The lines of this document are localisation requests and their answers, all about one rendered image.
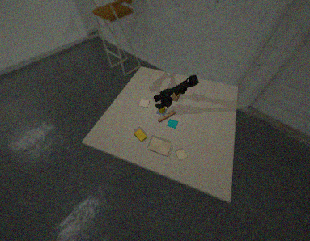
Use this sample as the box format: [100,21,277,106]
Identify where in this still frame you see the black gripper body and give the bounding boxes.
[155,97,173,109]

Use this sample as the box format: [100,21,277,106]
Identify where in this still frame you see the yellow cup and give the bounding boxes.
[159,106,165,113]

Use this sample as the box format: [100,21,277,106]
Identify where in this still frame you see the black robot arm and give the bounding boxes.
[154,75,199,108]

